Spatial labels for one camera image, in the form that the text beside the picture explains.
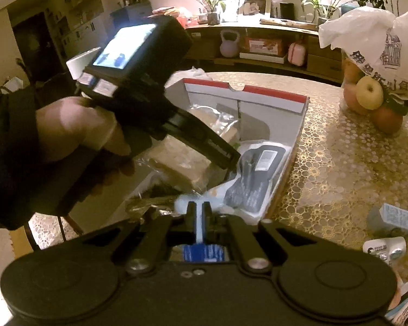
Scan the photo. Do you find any group of snack jars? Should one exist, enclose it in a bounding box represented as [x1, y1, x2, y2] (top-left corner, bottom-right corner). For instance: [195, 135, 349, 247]
[149, 6, 191, 25]

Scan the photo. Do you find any white blister packet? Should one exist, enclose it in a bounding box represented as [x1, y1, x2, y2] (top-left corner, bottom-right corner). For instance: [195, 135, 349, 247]
[363, 237, 407, 267]

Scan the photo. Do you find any small potted plant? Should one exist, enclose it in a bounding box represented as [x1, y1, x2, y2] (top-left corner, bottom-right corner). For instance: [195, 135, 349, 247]
[301, 0, 341, 25]

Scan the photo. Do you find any clear plastic food packet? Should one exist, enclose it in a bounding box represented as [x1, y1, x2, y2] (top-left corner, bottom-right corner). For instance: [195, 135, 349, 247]
[135, 104, 241, 196]

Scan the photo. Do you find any potted flower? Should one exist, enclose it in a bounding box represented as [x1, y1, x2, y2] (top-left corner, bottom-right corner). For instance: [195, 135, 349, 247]
[181, 0, 227, 26]

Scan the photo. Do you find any wooden television cabinet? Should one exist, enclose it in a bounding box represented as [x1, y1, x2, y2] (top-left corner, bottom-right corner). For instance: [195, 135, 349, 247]
[184, 20, 345, 83]

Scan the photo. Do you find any person's left hand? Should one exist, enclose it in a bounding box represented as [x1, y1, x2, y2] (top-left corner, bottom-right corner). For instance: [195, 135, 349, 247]
[35, 96, 136, 178]

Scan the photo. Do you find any pink small case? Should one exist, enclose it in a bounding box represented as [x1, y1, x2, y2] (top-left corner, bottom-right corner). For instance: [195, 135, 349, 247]
[287, 40, 307, 69]

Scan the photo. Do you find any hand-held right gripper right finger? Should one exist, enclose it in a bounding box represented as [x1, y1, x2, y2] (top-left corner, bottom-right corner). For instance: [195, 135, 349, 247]
[203, 202, 331, 275]

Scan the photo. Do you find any red cardboard box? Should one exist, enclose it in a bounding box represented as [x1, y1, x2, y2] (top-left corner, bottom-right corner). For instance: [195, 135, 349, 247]
[124, 77, 311, 223]

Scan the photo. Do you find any blue vase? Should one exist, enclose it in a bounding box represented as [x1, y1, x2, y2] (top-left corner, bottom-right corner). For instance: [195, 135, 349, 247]
[340, 1, 360, 16]

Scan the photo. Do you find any person's left forearm black sleeve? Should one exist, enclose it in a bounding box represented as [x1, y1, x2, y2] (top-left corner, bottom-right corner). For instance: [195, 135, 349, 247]
[0, 84, 104, 232]

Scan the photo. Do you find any dark tall cabinet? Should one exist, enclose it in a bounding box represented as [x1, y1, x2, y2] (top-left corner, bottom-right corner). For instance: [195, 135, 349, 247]
[110, 6, 154, 32]

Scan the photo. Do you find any photo frame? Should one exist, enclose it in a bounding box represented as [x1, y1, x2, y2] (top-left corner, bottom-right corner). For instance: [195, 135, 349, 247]
[242, 0, 272, 16]

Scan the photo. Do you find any red printed carton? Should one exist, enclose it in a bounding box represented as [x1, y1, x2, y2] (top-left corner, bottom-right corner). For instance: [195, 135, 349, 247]
[244, 35, 287, 59]

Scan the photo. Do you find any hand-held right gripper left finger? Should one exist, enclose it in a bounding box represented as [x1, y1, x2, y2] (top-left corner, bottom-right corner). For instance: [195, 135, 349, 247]
[78, 202, 200, 274]

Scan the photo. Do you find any black speaker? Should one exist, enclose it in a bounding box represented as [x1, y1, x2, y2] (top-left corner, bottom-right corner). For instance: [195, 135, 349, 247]
[279, 2, 295, 20]

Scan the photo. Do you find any pink kettlebell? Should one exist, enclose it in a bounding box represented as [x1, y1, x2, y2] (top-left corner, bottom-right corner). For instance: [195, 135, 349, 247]
[219, 29, 242, 58]

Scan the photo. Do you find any blue white packet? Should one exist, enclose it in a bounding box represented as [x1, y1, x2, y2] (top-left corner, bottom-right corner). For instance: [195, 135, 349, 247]
[174, 193, 232, 263]

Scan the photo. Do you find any wall shelving unit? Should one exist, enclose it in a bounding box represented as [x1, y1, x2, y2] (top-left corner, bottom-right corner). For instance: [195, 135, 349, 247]
[44, 0, 107, 59]

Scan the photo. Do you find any small grey box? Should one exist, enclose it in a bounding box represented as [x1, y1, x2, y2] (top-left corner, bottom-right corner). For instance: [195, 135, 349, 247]
[367, 203, 408, 237]

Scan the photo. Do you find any red apple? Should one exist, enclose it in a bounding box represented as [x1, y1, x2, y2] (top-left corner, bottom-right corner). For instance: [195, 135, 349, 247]
[372, 105, 404, 134]

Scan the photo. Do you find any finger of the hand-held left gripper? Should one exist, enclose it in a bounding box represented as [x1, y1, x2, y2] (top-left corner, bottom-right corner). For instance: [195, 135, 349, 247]
[207, 139, 242, 174]

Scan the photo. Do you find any white plastic fruit bag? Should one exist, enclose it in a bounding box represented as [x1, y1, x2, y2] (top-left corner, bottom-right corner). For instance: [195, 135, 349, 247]
[318, 6, 408, 116]

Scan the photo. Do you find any yellow apple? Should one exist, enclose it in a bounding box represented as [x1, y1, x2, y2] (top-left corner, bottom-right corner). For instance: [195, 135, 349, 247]
[356, 76, 385, 111]

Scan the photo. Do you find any white black plastic pouch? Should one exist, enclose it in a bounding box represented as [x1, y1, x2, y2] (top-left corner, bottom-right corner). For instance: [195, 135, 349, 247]
[222, 144, 288, 212]

